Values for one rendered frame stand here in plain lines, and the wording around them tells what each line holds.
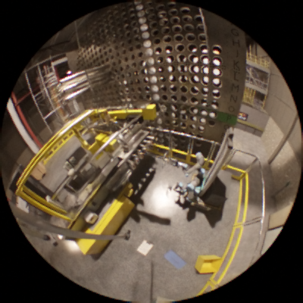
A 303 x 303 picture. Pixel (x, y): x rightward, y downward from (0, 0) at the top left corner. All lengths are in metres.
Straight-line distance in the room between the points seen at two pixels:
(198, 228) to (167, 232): 0.71
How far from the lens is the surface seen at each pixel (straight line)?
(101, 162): 1.83
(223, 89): 2.75
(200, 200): 2.31
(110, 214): 2.16
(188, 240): 2.51
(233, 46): 2.86
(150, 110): 1.02
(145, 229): 2.50
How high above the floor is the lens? 2.45
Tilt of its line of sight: 45 degrees down
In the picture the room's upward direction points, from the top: 12 degrees counter-clockwise
